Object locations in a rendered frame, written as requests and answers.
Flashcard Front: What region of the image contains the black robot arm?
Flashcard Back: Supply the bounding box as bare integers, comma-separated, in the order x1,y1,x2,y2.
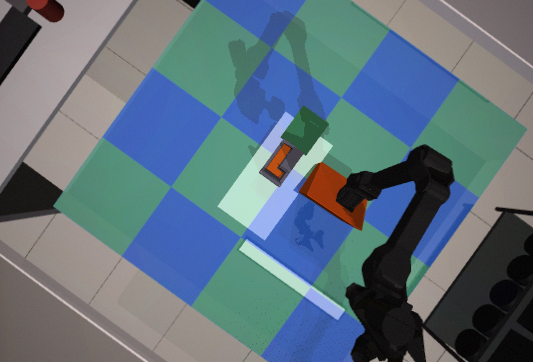
336,144,455,362

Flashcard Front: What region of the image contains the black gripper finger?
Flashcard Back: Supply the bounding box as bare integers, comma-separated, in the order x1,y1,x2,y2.
407,330,426,362

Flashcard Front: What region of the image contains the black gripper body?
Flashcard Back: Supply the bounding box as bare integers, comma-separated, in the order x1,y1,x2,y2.
363,311,424,362

